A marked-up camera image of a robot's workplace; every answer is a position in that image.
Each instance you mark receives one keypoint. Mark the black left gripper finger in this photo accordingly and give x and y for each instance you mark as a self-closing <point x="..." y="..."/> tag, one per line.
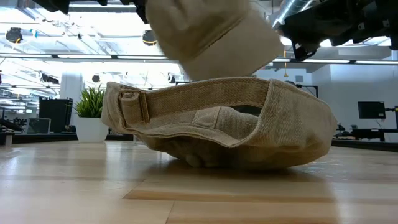
<point x="140" y="7"/>

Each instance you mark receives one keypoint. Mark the beige cotton cap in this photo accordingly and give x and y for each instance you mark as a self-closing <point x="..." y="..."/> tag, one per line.
<point x="295" y="130"/>
<point x="211" y="37"/>

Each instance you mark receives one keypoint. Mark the grey bordered monitor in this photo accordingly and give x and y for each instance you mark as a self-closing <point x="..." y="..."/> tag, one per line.
<point x="38" y="126"/>

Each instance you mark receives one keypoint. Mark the grey square wall vent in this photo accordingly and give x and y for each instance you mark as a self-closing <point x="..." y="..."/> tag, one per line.
<point x="299" y="78"/>

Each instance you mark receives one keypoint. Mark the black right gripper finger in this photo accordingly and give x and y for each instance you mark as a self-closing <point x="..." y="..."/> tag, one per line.
<point x="311" y="25"/>
<point x="306" y="48"/>

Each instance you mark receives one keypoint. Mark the overhead frame light bar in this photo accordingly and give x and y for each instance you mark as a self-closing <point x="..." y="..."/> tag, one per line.
<point x="87" y="57"/>

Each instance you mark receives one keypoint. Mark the black cabinet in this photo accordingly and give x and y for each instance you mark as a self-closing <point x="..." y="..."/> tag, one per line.
<point x="56" y="115"/>

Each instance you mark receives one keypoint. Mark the silver spiral ceiling duct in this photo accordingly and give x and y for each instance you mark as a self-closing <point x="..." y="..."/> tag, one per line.
<point x="292" y="7"/>

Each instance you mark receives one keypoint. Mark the dark background desk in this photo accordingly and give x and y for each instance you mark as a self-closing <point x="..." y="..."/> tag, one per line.
<point x="367" y="134"/>

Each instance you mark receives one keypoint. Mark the black monitor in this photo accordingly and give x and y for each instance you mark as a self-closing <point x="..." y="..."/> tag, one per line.
<point x="371" y="109"/>

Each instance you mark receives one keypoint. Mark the yellow hanging pendant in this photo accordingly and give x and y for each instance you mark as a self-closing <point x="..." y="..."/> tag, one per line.
<point x="285" y="74"/>

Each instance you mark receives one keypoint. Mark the small grey post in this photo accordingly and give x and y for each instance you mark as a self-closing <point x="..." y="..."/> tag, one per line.
<point x="8" y="139"/>

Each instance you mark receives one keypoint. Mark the black background robot arm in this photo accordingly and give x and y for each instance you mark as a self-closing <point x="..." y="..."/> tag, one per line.
<point x="11" y="124"/>

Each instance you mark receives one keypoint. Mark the black background rig frame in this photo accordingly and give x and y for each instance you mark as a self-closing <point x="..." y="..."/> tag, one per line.
<point x="311" y="86"/>

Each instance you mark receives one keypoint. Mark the black hanging ceiling box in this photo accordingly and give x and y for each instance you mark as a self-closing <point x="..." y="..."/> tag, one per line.
<point x="49" y="79"/>

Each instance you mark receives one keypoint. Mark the green plant in white pot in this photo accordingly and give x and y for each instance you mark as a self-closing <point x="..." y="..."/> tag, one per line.
<point x="90" y="129"/>

